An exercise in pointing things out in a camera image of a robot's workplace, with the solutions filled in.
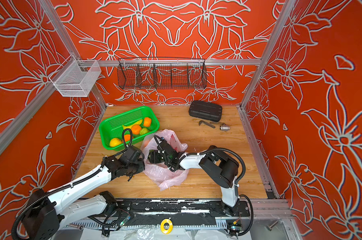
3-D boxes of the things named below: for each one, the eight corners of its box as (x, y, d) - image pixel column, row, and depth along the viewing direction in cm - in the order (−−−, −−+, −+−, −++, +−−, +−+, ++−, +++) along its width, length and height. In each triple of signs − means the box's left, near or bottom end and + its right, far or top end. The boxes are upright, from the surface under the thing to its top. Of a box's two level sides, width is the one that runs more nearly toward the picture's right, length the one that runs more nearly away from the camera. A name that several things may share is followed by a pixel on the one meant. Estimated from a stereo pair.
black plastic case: (187, 116, 114) (187, 110, 109) (192, 102, 124) (192, 97, 119) (219, 123, 109) (221, 118, 104) (222, 109, 119) (223, 103, 114)
